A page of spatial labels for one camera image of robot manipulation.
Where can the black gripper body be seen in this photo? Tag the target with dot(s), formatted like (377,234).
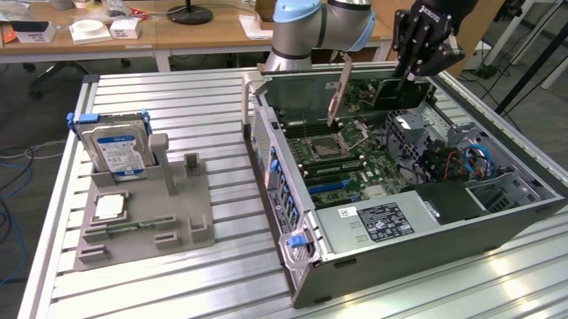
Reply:
(447,13)

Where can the graphics card with metal bracket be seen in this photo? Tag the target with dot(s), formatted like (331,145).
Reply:
(390,96)

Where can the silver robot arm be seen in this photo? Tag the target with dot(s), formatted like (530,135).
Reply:
(300,33)

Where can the wooden cabinet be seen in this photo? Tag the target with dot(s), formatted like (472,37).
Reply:
(473,36)

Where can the black power strip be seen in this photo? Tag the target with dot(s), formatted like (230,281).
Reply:
(485,72)

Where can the black stand pole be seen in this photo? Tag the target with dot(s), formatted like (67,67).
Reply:
(532,60)

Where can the silver disk bay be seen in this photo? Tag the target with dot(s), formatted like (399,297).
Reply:
(411,133)

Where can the metal socket cover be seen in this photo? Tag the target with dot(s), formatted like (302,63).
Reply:
(361,133)

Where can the brown cardboard box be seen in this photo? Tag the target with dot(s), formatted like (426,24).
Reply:
(263,10)

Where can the white paper stack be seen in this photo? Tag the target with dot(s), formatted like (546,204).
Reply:
(255,30)

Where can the green motherboard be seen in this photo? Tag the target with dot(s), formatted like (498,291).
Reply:
(377,166)

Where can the CPU socket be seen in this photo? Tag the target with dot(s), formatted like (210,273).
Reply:
(326,148)

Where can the green RAM stick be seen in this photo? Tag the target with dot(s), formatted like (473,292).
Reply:
(334,167)
(124,227)

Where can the silver chipset heatsink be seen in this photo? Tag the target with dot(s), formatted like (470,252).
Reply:
(378,192)

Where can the blue expansion slot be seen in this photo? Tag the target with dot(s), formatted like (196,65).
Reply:
(330,186)

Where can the black round lamp base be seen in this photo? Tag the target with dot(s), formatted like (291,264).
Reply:
(190,16)

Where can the grey power supply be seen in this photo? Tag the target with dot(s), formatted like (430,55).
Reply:
(354,232)

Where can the open dark PC case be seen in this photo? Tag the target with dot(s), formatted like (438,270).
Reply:
(399,259)

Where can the small white box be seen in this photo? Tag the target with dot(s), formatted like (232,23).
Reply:
(125,29)

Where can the white round dispenser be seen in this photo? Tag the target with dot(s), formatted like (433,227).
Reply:
(91,31)

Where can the hard disk with blue caddy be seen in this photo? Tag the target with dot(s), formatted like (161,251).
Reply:
(115,156)

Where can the wooden desk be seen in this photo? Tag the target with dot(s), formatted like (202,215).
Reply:
(67,50)

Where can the grey parts rack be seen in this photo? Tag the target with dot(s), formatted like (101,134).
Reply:
(145,206)

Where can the grey cup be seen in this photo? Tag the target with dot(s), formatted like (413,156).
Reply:
(61,4)

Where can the black office chair base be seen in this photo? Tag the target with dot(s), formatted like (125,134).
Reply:
(53,76)

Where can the white box with black top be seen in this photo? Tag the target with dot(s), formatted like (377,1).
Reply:
(33,33)

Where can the silver CPU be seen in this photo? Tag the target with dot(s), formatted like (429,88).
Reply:
(108,207)

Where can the white table frame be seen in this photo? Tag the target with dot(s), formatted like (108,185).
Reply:
(510,33)

